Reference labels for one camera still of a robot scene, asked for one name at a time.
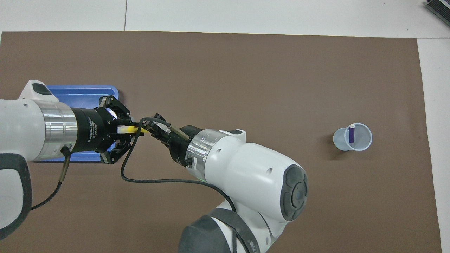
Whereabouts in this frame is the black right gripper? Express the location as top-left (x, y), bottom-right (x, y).
top-left (141, 113), bottom-right (203, 166)

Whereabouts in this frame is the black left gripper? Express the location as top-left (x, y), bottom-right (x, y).
top-left (72, 95), bottom-right (136, 165)

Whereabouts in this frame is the yellow marker pen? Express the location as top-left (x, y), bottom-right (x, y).
top-left (117, 125), bottom-right (150, 134)

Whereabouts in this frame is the blue plastic tray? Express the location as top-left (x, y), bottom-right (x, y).
top-left (35, 85), bottom-right (119, 163)

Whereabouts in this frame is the brown table mat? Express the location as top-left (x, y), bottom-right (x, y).
top-left (0, 31), bottom-right (443, 253)

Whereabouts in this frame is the translucent plastic cup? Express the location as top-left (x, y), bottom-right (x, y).
top-left (333, 123), bottom-right (373, 152)

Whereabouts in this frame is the grey laptop corner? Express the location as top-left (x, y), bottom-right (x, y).
top-left (425, 0), bottom-right (450, 27)

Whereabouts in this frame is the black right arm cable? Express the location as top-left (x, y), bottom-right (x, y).
top-left (120, 117), bottom-right (254, 253)

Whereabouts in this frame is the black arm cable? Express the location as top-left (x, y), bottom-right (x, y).
top-left (120, 117), bottom-right (254, 253)
top-left (30, 144), bottom-right (75, 212)

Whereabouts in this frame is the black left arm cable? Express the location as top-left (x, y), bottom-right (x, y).
top-left (30, 144), bottom-right (75, 212)

